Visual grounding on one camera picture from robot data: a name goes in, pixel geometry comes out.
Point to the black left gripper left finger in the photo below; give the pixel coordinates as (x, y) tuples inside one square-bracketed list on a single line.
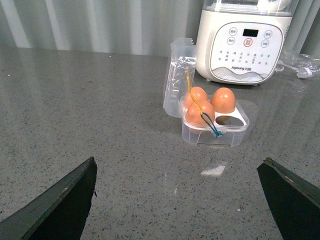
[(59, 213)]

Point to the brown egg back right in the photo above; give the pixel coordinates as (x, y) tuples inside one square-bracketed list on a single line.
[(223, 102)]

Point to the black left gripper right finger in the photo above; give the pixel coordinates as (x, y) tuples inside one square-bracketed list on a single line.
[(293, 201)]

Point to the white soy milk maker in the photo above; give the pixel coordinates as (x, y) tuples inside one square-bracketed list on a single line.
[(239, 41)]

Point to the blue rubber band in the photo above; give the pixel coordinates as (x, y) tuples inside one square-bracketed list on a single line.
[(208, 120)]

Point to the brown egg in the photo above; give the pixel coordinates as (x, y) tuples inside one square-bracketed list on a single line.
[(223, 102), (198, 93), (193, 114)]

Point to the brown egg back left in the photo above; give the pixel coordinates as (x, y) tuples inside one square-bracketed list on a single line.
[(198, 93)]

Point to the clear plastic bag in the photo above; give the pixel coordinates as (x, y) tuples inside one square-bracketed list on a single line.
[(298, 65)]

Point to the clear plastic egg box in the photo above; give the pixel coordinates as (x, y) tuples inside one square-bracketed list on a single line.
[(184, 54)]

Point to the brown egg front left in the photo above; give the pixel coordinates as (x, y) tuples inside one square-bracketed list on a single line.
[(193, 114)]

